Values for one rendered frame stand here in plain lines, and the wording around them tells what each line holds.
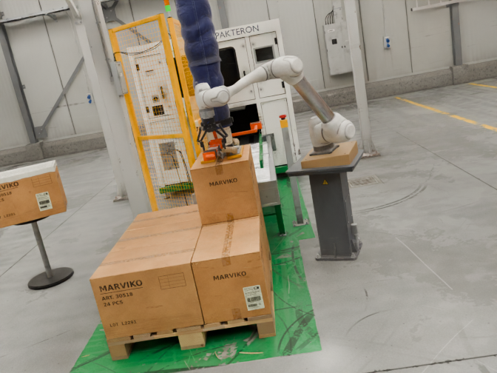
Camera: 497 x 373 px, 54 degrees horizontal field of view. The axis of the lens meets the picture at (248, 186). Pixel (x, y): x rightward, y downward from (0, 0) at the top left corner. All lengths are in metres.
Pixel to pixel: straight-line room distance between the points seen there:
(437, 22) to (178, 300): 11.41
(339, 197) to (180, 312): 1.46
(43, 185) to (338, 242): 2.45
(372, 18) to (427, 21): 1.33
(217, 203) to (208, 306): 0.76
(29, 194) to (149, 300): 1.83
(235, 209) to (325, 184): 0.73
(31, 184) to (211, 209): 1.70
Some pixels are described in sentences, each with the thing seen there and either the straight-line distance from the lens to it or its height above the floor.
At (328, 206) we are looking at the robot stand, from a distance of 3.72.
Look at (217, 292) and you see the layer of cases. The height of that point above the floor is 0.33.
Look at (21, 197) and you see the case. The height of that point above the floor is 0.83.
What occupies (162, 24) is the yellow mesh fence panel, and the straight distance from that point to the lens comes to 4.68.
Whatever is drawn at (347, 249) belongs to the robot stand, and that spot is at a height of 0.08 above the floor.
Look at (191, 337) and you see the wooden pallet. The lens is 3.06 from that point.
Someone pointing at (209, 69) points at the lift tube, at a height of 1.56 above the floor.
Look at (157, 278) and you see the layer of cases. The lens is 2.91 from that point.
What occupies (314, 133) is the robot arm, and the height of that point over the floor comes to 0.98.
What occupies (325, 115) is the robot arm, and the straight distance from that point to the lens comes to 3.40.
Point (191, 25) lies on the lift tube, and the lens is 3.41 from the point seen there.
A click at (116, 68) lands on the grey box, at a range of 4.68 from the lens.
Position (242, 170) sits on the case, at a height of 0.88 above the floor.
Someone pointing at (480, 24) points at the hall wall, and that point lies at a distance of 13.81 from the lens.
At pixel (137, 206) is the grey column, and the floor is 0.41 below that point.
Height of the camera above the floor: 1.60
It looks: 15 degrees down
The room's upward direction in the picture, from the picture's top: 11 degrees counter-clockwise
